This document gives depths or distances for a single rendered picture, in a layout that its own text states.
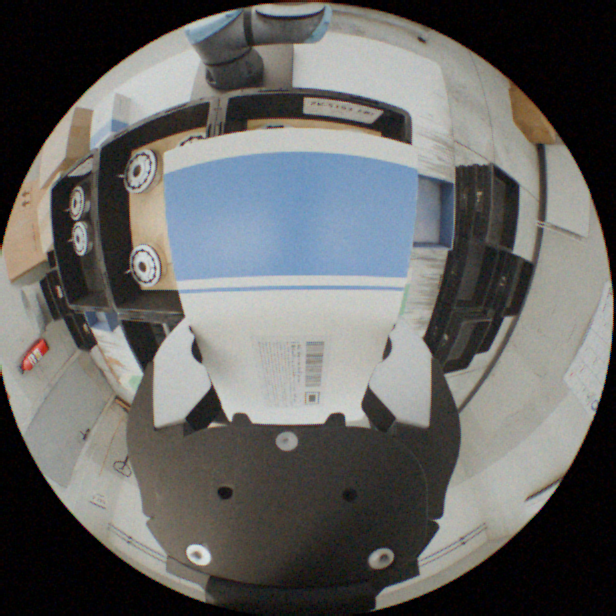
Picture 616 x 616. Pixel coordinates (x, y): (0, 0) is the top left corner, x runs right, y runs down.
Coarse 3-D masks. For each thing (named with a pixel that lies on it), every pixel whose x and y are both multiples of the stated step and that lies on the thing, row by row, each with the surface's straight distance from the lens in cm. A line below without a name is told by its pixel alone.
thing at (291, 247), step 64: (192, 192) 10; (256, 192) 9; (320, 192) 9; (384, 192) 10; (192, 256) 10; (256, 256) 9; (320, 256) 9; (384, 256) 10; (192, 320) 12; (256, 320) 10; (320, 320) 10; (384, 320) 11; (256, 384) 14; (320, 384) 14
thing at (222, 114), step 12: (228, 96) 37; (240, 96) 36; (252, 96) 36; (324, 96) 35; (336, 96) 35; (348, 96) 36; (360, 96) 37; (384, 108) 37; (396, 108) 38; (408, 120) 38; (216, 132) 34; (408, 132) 37; (408, 144) 36
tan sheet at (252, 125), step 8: (248, 120) 45; (256, 120) 44; (264, 120) 44; (272, 120) 44; (280, 120) 44; (288, 120) 44; (296, 120) 43; (304, 120) 44; (312, 120) 44; (248, 128) 44; (256, 128) 44; (320, 128) 43; (328, 128) 43; (336, 128) 44; (344, 128) 44; (352, 128) 44; (360, 128) 45
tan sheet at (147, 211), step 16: (160, 144) 53; (176, 144) 50; (160, 192) 50; (144, 208) 53; (160, 208) 49; (144, 224) 53; (160, 224) 50; (144, 240) 53; (160, 240) 50; (144, 288) 58; (160, 288) 54; (176, 288) 51
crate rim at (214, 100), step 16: (208, 96) 39; (160, 112) 43; (176, 112) 41; (128, 128) 48; (208, 128) 35; (96, 160) 54; (96, 176) 53; (96, 192) 52; (96, 208) 51; (96, 224) 52; (112, 288) 53; (112, 304) 54
